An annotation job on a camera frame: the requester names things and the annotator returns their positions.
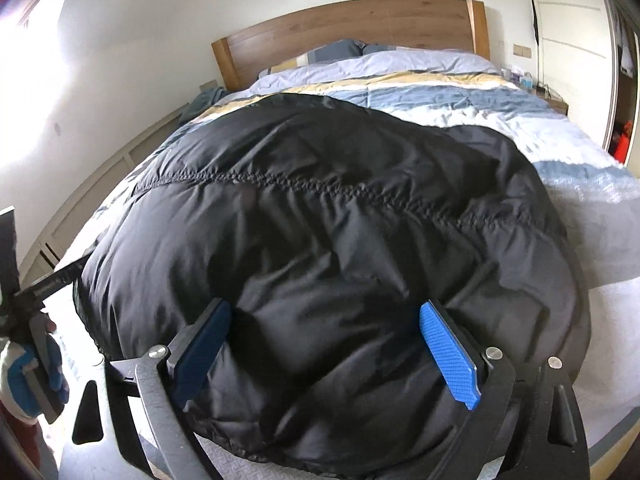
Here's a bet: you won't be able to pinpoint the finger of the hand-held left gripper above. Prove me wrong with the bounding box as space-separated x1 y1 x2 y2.
60 255 96 285

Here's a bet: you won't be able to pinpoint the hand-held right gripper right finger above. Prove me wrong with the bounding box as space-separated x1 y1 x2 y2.
419 299 594 480

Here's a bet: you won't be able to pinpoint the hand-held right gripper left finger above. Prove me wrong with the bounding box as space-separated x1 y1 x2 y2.
70 297 234 480

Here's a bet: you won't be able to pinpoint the black puffer jacket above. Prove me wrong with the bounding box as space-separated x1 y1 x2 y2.
72 94 593 478

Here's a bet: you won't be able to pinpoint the person's left forearm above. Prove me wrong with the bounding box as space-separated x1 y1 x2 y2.
0 400 45 480

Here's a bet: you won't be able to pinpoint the hanging clothes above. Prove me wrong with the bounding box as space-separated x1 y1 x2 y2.
617 12 640 77

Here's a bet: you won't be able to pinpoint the person's left hand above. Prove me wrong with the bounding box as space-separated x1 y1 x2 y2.
0 314 71 426

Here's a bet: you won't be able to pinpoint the low beige slatted cabinet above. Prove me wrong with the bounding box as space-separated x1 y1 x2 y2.
15 102 195 288

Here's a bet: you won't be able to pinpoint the bright window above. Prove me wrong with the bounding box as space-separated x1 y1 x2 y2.
0 7 68 173

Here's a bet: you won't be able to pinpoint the grey-blue cloth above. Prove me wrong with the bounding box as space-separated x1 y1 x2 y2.
181 87 227 125

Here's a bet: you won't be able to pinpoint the bed with striped duvet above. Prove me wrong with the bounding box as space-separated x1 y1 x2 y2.
60 49 640 291

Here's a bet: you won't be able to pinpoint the wooden nightstand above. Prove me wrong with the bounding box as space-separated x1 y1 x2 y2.
534 87 570 117

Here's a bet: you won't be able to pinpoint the orange item in wardrobe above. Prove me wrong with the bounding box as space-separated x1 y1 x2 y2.
613 120 635 164

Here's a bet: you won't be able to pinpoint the wooden headboard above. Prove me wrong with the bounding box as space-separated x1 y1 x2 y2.
211 0 490 92

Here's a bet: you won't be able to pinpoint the white wardrobe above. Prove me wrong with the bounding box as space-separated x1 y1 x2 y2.
527 0 640 167

